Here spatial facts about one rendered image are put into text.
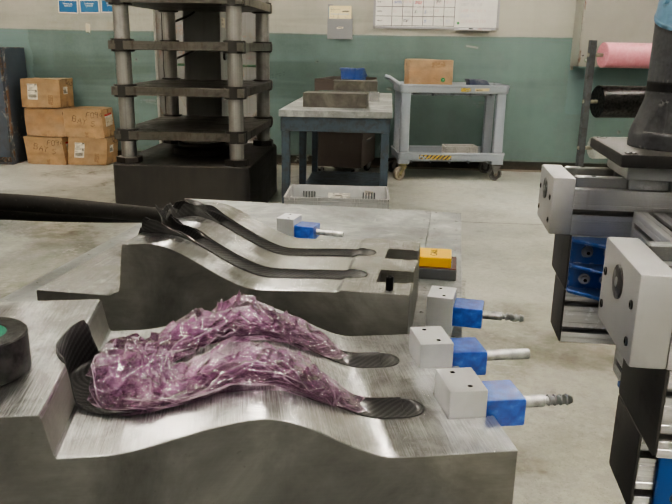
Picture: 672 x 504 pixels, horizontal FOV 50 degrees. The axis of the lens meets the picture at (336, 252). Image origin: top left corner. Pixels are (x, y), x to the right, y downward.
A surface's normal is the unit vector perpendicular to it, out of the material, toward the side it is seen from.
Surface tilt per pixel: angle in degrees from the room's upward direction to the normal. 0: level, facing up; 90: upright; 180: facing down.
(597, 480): 0
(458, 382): 0
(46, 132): 81
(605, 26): 90
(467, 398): 90
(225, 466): 90
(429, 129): 90
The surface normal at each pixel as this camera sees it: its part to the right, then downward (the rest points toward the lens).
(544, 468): 0.02, -0.96
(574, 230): -0.14, 0.27
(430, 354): 0.14, 0.28
